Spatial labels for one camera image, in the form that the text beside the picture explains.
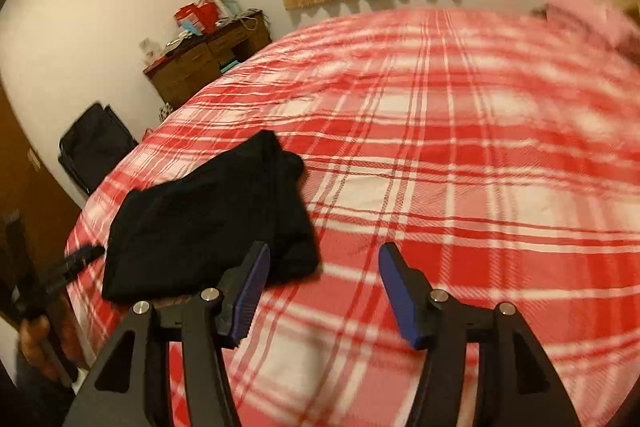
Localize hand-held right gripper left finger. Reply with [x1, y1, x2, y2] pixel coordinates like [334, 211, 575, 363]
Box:
[62, 241, 272, 427]

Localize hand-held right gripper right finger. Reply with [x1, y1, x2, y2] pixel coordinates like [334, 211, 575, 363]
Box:
[378, 242, 584, 427]

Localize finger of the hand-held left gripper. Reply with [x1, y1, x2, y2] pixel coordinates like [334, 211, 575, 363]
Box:
[65, 244, 106, 274]

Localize black pants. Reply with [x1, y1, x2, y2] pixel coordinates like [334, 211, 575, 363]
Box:
[101, 129, 322, 306]

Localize person's left hand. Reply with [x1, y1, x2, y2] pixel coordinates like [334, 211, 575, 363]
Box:
[20, 294, 92, 376]

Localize brown wooden door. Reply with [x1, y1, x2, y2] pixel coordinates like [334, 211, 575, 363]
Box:
[0, 82, 84, 333]

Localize black suitcase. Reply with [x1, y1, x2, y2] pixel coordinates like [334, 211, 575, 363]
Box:
[57, 102, 140, 197]

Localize red plaid bed blanket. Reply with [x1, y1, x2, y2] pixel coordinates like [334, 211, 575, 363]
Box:
[65, 7, 640, 427]

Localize wooden desk with drawers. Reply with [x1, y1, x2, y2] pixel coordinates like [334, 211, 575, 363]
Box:
[142, 10, 274, 110]

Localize red gift bag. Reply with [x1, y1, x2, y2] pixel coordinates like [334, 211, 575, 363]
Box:
[173, 1, 221, 36]

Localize pink pillow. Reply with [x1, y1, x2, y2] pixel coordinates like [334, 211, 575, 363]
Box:
[544, 0, 640, 60]

